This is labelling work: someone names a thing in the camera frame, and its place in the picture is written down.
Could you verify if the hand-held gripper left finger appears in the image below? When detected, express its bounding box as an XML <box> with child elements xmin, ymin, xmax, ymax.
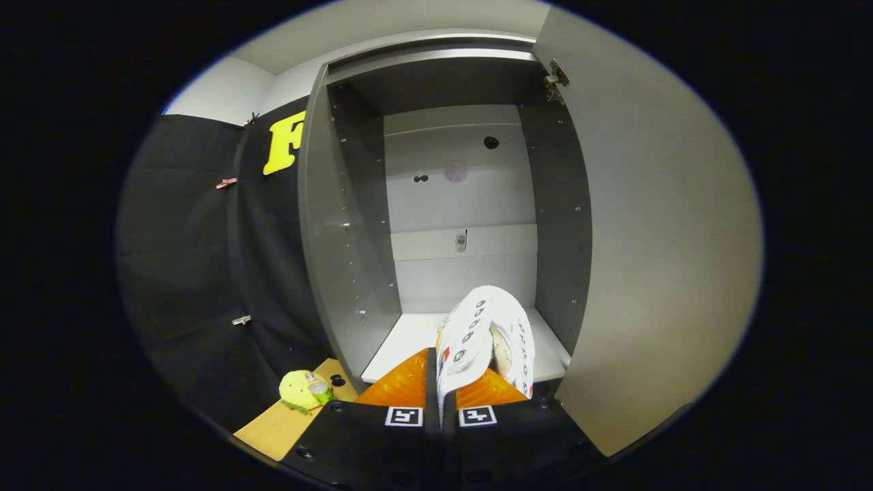
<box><xmin>283</xmin><ymin>348</ymin><xmax>441</xmax><ymax>488</ymax></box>

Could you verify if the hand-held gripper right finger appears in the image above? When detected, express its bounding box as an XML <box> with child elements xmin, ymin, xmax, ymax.
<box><xmin>443</xmin><ymin>368</ymin><xmax>601</xmax><ymax>488</ymax></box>

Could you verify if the white shoe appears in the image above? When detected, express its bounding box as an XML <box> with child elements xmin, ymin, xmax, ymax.
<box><xmin>435</xmin><ymin>285</ymin><xmax>536</xmax><ymax>427</ymax></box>

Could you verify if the grey shoe cabinet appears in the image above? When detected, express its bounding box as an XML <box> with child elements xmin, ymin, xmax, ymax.
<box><xmin>298</xmin><ymin>38</ymin><xmax>594</xmax><ymax>403</ymax></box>

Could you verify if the metal door hinge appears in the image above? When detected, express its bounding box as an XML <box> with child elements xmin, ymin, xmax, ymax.
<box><xmin>544</xmin><ymin>59</ymin><xmax>570</xmax><ymax>103</ymax></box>

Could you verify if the green bottle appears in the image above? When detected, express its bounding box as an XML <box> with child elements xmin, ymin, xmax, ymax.
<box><xmin>305</xmin><ymin>372</ymin><xmax>335</xmax><ymax>404</ymax></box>

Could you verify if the yellow plush toy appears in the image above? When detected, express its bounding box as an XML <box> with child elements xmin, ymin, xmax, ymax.
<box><xmin>279</xmin><ymin>370</ymin><xmax>328</xmax><ymax>414</ymax></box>

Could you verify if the black backdrop cloth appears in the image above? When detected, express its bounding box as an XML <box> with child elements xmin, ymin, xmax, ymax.
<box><xmin>116</xmin><ymin>95</ymin><xmax>349</xmax><ymax>430</ymax></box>

